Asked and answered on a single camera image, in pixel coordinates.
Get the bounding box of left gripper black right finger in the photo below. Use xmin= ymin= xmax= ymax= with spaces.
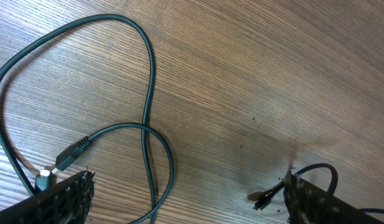
xmin=284 ymin=172 xmax=384 ymax=224

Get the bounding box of thick black cable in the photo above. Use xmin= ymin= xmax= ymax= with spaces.
xmin=0 ymin=14 xmax=175 ymax=224

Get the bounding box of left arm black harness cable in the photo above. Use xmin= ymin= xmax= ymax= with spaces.
xmin=247 ymin=163 xmax=384 ymax=215

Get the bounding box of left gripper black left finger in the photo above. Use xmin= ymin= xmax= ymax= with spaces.
xmin=0 ymin=170 xmax=95 ymax=224

